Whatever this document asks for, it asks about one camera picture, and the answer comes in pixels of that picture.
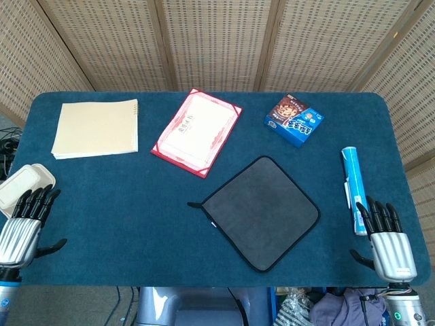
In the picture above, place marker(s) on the beige spiral notebook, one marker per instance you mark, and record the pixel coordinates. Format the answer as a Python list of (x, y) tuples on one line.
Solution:
[(96, 129)]

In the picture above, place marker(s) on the blue brown snack box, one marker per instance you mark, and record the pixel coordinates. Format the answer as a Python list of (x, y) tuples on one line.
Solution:
[(294, 122)]

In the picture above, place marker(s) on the striped plastic bag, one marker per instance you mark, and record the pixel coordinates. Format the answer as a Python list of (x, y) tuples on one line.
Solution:
[(292, 310)]

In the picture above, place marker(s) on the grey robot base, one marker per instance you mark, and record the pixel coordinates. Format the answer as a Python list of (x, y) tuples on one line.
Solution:
[(190, 305)]

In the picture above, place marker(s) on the white pen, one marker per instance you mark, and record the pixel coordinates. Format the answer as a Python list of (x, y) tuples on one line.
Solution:
[(348, 193)]

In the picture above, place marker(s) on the red certificate folder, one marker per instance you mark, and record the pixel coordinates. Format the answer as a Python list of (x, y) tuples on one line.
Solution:
[(197, 132)]

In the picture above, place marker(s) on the light blue rolled tube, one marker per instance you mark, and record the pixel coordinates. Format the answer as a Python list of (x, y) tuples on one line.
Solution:
[(355, 176)]

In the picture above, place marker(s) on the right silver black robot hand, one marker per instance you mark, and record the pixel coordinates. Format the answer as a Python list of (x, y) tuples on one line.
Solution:
[(392, 253)]

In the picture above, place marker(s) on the grey and green cloth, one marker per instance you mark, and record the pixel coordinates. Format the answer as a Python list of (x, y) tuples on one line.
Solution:
[(261, 210)]

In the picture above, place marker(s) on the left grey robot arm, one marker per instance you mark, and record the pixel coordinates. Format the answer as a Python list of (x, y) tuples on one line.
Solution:
[(7, 299)]

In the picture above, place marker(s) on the woven wicker folding screen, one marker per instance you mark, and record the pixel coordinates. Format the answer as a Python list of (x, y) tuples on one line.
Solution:
[(217, 44)]

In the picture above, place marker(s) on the blue felt table cover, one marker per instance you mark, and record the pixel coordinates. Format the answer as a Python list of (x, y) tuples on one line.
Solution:
[(136, 220)]

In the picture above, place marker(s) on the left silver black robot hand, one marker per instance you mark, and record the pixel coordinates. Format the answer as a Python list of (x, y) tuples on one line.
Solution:
[(20, 237)]

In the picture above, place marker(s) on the beige takeaway food box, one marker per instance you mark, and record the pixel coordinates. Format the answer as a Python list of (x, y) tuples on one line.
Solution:
[(20, 181)]

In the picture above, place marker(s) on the purple cloth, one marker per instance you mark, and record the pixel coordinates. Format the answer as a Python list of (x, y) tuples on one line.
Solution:
[(340, 309)]

